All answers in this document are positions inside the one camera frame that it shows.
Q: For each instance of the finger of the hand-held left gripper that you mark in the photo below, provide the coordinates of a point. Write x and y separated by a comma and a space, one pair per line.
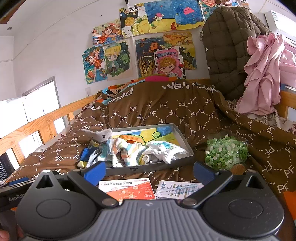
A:
20, 180

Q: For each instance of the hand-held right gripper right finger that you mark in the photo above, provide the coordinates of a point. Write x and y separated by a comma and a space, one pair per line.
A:
203, 172

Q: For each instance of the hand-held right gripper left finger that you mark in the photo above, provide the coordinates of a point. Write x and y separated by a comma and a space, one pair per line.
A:
94, 172

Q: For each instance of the teal white plastic packet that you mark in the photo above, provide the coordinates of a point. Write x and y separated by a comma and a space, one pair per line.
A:
97, 158

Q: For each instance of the striped white sock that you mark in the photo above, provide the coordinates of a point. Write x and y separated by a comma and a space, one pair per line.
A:
124, 148

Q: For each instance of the white quilted cloth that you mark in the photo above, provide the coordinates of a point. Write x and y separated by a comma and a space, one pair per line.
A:
166, 150

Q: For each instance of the grey metal tray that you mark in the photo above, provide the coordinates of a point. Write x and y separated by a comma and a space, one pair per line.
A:
150, 165

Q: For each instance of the green bead jar with cork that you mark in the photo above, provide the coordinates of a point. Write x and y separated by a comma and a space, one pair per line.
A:
224, 153

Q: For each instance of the blue white card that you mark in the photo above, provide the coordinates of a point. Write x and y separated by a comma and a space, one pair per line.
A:
175, 188

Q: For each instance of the red white card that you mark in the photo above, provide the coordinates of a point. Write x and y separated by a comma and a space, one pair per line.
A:
129, 187

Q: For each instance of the brown printed blanket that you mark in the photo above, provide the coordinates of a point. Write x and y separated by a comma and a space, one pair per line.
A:
161, 104

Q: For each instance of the window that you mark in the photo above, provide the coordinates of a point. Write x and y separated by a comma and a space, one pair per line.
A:
39, 102

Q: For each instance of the floral bedsheet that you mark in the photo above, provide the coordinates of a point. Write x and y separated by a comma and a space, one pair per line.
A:
277, 120

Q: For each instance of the orange-haired girl blue drawing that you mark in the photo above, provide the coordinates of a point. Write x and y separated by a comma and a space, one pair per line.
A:
93, 64

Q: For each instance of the blond boy drawing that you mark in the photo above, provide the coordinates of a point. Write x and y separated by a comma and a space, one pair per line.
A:
118, 60

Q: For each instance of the cartoon boy pink poster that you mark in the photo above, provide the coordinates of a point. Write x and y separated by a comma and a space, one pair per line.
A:
170, 62

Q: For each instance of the pink garment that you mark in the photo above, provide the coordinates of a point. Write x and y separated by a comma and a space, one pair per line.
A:
266, 69

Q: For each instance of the dark swirl painting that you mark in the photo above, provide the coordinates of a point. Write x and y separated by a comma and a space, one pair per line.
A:
145, 58

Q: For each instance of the olive puffer jacket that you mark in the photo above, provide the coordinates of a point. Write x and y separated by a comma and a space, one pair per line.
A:
226, 46

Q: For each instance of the orange landscape painting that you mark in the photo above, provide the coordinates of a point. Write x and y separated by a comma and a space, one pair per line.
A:
185, 41

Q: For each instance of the orange-haired girl arms-out drawing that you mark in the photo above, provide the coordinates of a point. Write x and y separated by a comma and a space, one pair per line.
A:
107, 33

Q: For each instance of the yellow moon dark drawing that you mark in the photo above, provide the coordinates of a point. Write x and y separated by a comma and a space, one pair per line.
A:
131, 22

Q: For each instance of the pink jellyfish blue painting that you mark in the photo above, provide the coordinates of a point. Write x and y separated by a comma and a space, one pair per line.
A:
188, 14

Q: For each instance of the blue ocean fish painting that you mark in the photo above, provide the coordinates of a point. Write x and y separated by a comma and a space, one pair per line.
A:
160, 16

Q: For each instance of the red-haired girl drawing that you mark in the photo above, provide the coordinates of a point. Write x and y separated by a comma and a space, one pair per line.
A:
209, 9

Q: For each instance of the white air conditioner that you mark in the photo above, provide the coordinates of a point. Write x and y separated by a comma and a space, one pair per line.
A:
281, 23

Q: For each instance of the wooden bed rail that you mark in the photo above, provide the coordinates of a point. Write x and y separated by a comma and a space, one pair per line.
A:
34, 125

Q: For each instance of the white wall socket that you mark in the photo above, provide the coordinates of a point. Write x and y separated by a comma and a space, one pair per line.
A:
87, 91

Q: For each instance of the wooden bed frame post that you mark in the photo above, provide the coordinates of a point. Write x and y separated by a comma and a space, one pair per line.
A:
285, 104

